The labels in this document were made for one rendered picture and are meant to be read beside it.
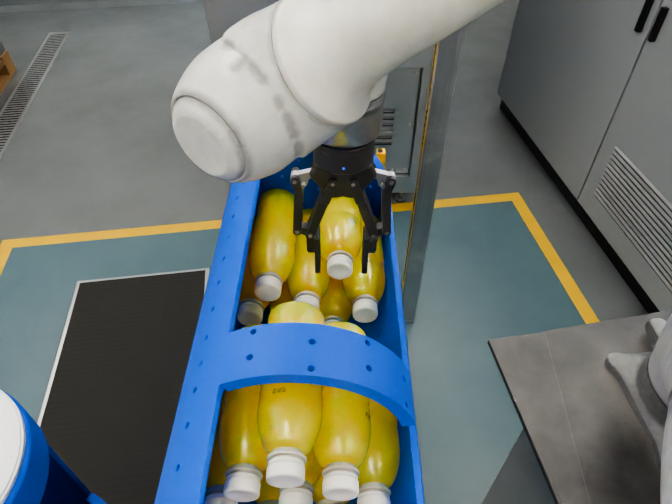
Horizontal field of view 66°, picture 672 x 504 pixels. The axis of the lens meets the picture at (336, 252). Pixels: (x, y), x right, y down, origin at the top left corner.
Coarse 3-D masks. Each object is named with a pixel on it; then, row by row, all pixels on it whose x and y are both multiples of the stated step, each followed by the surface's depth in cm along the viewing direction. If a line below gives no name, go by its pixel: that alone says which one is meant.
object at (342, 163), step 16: (368, 144) 60; (320, 160) 61; (336, 160) 60; (352, 160) 60; (368, 160) 61; (320, 176) 65; (336, 176) 65; (352, 176) 64; (368, 176) 65; (336, 192) 66
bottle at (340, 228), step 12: (336, 204) 83; (348, 204) 84; (324, 216) 83; (336, 216) 81; (348, 216) 81; (360, 216) 85; (324, 228) 80; (336, 228) 79; (348, 228) 80; (360, 228) 82; (324, 240) 80; (336, 240) 78; (348, 240) 79; (360, 240) 81; (324, 252) 80; (336, 252) 78; (348, 252) 79
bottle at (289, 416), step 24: (288, 312) 62; (312, 312) 63; (264, 384) 57; (288, 384) 55; (312, 384) 56; (264, 408) 54; (288, 408) 53; (312, 408) 54; (264, 432) 53; (288, 432) 52; (312, 432) 54
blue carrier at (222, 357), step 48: (240, 192) 78; (240, 240) 68; (384, 240) 90; (240, 288) 62; (240, 336) 56; (288, 336) 54; (336, 336) 55; (384, 336) 79; (192, 384) 56; (240, 384) 52; (336, 384) 52; (384, 384) 55; (192, 432) 51; (192, 480) 46
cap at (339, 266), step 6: (330, 258) 78; (336, 258) 77; (342, 258) 77; (348, 258) 78; (330, 264) 77; (336, 264) 76; (342, 264) 76; (348, 264) 77; (330, 270) 77; (336, 270) 77; (342, 270) 77; (348, 270) 77; (330, 276) 78; (336, 276) 78; (342, 276) 78; (348, 276) 78
